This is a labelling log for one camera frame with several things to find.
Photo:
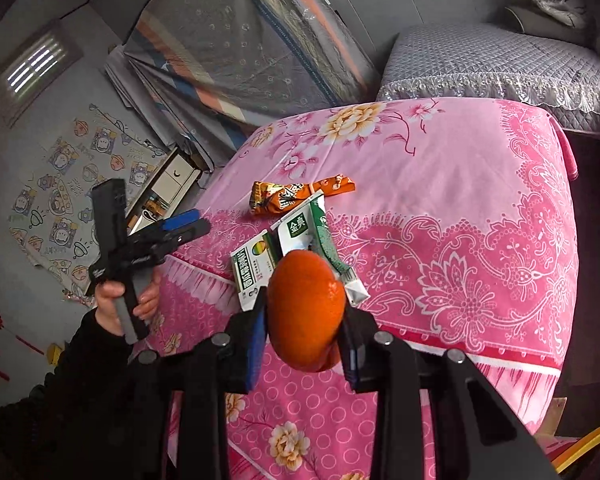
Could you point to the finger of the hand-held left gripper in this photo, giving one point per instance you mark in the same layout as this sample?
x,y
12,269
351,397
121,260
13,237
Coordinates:
x,y
182,221
190,234

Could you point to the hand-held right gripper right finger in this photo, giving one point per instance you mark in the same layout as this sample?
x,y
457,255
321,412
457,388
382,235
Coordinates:
x,y
352,362

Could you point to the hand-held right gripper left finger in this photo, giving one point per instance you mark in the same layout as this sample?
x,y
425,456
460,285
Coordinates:
x,y
256,347

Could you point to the orange tangerine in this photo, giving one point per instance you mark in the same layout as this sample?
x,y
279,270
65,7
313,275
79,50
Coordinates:
x,y
305,310

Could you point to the person's left forearm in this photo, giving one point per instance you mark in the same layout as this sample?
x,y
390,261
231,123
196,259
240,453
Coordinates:
x,y
70,390

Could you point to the person's left hand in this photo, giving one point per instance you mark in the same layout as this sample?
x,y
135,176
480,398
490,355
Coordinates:
x,y
107,306

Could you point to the white drawer cabinet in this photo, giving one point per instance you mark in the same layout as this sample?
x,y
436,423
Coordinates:
x,y
172,175

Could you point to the white green medicine box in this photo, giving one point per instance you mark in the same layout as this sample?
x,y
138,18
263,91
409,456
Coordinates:
x,y
252,260

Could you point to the orange snack wrapper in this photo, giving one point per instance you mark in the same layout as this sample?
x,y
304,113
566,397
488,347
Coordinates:
x,y
280,197

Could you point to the white green flattened carton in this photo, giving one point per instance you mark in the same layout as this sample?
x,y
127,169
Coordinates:
x,y
292,232

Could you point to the small yellow object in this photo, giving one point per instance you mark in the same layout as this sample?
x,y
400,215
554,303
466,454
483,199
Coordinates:
x,y
55,354

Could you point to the striped hanging sheet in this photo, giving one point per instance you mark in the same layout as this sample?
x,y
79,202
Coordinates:
x,y
230,50

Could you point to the pink floral blanket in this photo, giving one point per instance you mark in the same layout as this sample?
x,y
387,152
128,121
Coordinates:
x,y
455,185

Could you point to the yellow red board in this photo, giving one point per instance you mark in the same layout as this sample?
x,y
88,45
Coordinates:
x,y
590,442

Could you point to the grey quilted bed cover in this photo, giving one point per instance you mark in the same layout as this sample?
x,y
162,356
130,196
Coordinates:
x,y
480,60

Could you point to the grey pillow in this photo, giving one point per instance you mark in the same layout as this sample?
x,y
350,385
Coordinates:
x,y
530,22

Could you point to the cartoon print wall cloth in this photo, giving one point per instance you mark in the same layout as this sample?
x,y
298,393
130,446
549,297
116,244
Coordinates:
x,y
65,170

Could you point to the small barred wall window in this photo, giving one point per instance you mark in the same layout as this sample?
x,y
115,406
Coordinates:
x,y
35,67

